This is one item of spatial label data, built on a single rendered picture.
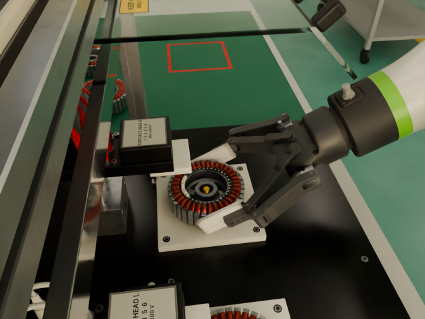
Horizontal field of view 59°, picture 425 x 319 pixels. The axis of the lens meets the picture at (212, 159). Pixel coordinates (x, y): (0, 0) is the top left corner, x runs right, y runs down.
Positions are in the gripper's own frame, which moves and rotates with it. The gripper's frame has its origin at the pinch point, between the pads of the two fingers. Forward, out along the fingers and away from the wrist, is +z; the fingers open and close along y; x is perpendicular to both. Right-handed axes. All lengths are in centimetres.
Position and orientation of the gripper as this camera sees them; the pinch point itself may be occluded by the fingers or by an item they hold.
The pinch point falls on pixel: (208, 190)
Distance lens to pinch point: 55.4
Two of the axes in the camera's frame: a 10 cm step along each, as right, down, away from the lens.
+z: -8.7, 4.3, 2.3
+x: 4.7, 6.1, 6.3
